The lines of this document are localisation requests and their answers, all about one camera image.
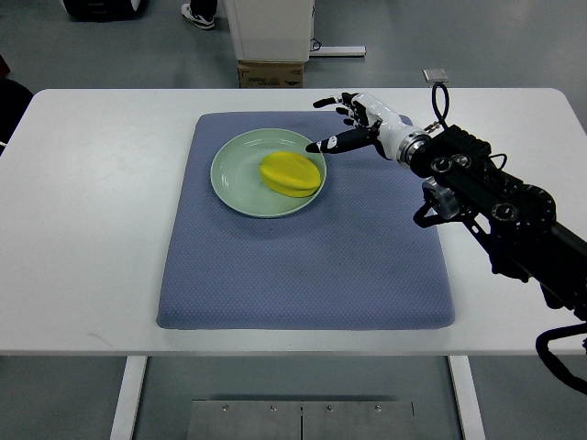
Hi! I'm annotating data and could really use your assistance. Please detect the white sneaker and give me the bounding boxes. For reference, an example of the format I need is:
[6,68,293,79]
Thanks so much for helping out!
[181,4,216,30]

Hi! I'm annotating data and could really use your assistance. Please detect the white table leg left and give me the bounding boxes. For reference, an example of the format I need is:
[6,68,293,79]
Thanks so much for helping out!
[109,356,148,440]

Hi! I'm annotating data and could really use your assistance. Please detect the small grey floor plate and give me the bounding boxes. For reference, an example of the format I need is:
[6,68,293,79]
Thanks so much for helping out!
[422,68,449,84]

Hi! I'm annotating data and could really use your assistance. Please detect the light green plate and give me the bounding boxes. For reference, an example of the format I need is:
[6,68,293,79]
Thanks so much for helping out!
[210,128,327,218]

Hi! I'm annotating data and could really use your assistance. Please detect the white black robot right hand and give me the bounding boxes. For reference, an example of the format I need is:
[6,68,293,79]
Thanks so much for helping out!
[305,93,430,165]

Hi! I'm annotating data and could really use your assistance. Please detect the white cabinet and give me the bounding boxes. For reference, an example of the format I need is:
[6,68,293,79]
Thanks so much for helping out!
[224,0,315,63]

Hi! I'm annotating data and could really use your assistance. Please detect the black white wheeled object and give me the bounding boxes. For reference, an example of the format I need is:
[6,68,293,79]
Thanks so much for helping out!
[61,0,148,22]

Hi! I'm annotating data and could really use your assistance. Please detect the yellow starfruit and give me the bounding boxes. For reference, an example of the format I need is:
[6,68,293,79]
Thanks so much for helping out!
[259,151,322,198]

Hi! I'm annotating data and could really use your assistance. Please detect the cardboard box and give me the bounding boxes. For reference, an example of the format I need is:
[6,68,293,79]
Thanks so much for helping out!
[238,61,304,89]

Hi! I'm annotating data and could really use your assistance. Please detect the blue quilted mat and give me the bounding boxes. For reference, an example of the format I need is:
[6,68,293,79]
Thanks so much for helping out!
[157,112,455,330]

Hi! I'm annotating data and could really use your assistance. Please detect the dark object at left edge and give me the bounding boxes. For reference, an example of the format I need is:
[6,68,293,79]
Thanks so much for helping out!
[1,58,33,152]

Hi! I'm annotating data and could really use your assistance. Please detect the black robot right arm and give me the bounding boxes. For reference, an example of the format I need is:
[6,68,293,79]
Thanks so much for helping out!
[400,104,586,393]

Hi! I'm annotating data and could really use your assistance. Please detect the white table leg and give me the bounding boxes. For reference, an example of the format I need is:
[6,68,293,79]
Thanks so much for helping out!
[448,356,486,440]
[109,356,148,440]

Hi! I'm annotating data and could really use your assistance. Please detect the white floor rail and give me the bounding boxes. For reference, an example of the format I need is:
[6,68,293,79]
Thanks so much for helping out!
[309,46,367,58]

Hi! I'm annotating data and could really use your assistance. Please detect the white table leg right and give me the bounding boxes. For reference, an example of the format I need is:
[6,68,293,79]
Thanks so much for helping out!
[448,356,486,440]

